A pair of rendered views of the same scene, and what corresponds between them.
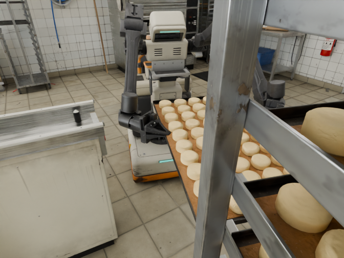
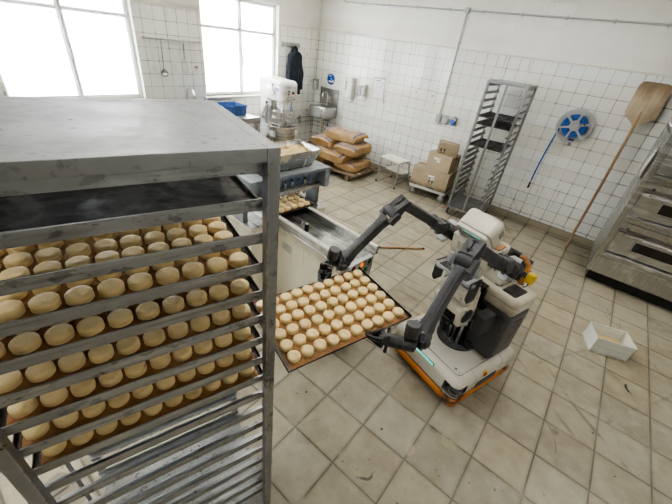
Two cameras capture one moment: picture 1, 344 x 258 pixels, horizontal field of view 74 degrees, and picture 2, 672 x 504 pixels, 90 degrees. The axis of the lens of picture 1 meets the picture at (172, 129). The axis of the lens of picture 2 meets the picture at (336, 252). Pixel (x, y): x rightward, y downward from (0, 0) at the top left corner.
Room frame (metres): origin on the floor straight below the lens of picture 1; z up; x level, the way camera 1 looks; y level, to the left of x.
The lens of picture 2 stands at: (0.17, -1.19, 2.02)
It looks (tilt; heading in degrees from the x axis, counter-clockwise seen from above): 32 degrees down; 66
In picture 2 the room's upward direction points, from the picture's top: 8 degrees clockwise
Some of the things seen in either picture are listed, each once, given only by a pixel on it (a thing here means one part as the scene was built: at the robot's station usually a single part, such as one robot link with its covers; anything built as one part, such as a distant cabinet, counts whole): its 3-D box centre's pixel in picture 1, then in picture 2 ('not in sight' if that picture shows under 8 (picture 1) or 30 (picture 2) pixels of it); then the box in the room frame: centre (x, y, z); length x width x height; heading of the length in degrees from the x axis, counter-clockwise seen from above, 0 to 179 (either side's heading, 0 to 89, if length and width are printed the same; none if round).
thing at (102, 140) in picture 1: (98, 132); (358, 268); (1.05, 0.40, 0.77); 0.24 x 0.04 x 0.14; 25
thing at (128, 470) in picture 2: not in sight; (174, 446); (0.00, -0.53, 0.87); 0.64 x 0.03 x 0.03; 13
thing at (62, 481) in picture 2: not in sight; (169, 431); (0.00, -0.53, 0.96); 0.64 x 0.03 x 0.03; 13
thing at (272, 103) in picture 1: (274, 110); (393, 340); (0.82, -0.41, 1.02); 0.07 x 0.07 x 0.10; 58
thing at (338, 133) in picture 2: not in sight; (345, 135); (2.51, 4.40, 0.62); 0.72 x 0.42 x 0.17; 127
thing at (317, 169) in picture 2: not in sight; (279, 188); (0.68, 1.19, 1.01); 0.72 x 0.33 x 0.34; 25
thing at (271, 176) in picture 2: not in sight; (267, 394); (0.30, -0.49, 0.97); 0.03 x 0.03 x 1.70; 13
